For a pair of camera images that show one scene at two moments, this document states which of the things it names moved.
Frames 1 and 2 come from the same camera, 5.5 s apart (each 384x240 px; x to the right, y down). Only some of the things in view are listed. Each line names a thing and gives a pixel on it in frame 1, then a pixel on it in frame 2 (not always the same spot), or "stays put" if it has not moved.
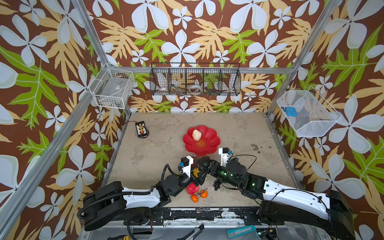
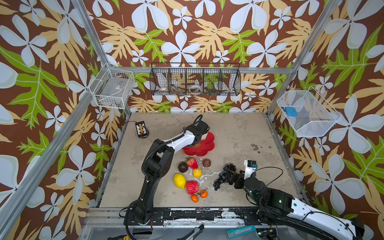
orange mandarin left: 194,198 stays put
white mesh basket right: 310,115 stays put
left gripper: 199,180 → 192,128
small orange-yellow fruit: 195,171 stays put
